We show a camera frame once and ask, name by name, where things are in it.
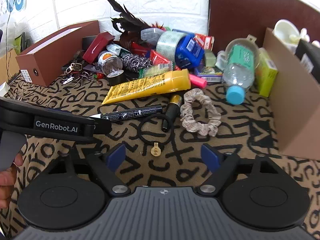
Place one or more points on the steel wool scrubber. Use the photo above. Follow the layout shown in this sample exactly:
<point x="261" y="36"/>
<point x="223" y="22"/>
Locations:
<point x="136" y="63"/>

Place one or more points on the red snack packet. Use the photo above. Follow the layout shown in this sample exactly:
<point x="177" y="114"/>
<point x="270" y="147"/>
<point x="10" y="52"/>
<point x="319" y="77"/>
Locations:
<point x="160" y="58"/>

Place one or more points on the flat cardboard piece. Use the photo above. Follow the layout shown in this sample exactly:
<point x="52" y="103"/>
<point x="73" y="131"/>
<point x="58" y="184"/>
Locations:
<point x="8" y="65"/>

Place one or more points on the dark brown headboard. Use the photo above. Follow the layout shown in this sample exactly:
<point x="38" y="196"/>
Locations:
<point x="250" y="7"/>

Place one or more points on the green edged packet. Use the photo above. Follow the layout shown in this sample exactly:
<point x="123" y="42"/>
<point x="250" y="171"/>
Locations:
<point x="156" y="70"/>

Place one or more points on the blue plastic container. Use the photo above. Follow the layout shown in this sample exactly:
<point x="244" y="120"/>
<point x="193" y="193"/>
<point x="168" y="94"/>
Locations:
<point x="188" y="51"/>

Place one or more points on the brown cardboard box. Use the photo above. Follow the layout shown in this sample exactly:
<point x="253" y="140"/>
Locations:
<point x="295" y="110"/>
<point x="57" y="55"/>

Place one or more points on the black box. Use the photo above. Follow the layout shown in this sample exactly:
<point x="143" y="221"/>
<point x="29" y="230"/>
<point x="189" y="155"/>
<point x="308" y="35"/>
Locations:
<point x="308" y="55"/>

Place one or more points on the beige checked scrunchie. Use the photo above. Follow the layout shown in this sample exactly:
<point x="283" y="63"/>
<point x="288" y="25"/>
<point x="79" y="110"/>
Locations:
<point x="190" y="120"/>

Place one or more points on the letter print blanket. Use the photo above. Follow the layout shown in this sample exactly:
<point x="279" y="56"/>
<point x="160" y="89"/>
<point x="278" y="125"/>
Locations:
<point x="240" y="135"/>

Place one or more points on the yellow tube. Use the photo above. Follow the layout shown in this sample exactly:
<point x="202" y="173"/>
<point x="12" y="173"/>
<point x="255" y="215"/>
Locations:
<point x="150" y="85"/>

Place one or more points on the glass jar with orange label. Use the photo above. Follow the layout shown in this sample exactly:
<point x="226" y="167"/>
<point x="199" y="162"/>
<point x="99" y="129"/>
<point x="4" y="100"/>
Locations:
<point x="110" y="61"/>

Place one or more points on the colourful flat packet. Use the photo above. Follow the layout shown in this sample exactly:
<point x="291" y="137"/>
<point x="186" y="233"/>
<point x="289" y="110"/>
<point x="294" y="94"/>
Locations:
<point x="208" y="73"/>

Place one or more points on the clear plastic tub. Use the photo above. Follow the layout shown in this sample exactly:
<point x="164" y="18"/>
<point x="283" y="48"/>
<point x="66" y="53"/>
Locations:
<point x="151" y="35"/>

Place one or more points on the small white jar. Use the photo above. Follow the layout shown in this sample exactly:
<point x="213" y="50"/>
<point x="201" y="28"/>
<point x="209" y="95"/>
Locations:
<point x="220" y="59"/>

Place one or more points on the black gold lipstick tube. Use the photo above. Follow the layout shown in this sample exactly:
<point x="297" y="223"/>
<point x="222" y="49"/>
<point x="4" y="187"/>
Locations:
<point x="172" y="110"/>

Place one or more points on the bunch of keys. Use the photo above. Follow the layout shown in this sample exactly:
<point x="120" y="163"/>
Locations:
<point x="77" y="73"/>

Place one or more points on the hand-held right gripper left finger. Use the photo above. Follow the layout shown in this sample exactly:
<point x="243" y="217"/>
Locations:
<point x="116" y="156"/>

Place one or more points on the black marker pen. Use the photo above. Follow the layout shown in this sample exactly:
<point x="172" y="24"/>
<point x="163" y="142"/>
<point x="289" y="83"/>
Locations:
<point x="135" y="113"/>

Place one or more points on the small gold tag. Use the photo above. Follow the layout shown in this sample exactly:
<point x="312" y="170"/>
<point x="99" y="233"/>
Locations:
<point x="155" y="150"/>

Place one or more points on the white cup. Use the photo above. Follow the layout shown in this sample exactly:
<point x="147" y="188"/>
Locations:
<point x="285" y="31"/>

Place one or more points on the black tape roll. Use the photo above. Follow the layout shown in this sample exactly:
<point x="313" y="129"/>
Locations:
<point x="117" y="78"/>

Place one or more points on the plastic bottle with blue cap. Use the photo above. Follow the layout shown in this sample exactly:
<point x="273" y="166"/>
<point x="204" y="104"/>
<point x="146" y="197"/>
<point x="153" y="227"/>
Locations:
<point x="238" y="72"/>

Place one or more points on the black feather duster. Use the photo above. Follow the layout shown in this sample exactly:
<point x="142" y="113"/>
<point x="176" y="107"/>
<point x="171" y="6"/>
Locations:
<point x="127" y="22"/>

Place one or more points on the clear packing tape roll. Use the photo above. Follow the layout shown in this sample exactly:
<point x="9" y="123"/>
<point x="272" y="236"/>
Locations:
<point x="170" y="43"/>

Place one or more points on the person's left hand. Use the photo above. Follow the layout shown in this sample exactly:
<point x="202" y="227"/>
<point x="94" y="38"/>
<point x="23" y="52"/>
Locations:
<point x="7" y="185"/>

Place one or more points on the green box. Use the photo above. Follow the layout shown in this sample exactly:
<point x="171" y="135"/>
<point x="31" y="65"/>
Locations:
<point x="266" y="76"/>

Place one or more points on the clear plastic measuring cup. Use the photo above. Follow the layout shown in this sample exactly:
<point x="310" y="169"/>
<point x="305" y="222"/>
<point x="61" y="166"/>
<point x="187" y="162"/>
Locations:
<point x="246" y="42"/>

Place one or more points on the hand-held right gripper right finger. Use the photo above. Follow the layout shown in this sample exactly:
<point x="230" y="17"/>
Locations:
<point x="208" y="155"/>

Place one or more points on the pink highlighter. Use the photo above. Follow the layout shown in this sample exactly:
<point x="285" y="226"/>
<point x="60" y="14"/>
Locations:
<point x="198" y="81"/>

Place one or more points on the red box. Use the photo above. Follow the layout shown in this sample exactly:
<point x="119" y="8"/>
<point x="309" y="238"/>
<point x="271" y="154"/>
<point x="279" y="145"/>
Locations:
<point x="96" y="46"/>

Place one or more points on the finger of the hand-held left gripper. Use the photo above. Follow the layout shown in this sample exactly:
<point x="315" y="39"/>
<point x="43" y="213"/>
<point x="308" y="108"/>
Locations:
<point x="103" y="128"/>

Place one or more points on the pale green soap bar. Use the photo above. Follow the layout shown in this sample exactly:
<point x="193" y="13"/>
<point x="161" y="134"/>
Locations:
<point x="210" y="58"/>

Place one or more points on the red and white packet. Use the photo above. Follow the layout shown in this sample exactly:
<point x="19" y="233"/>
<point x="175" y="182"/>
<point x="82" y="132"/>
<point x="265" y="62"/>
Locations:
<point x="206" y="41"/>

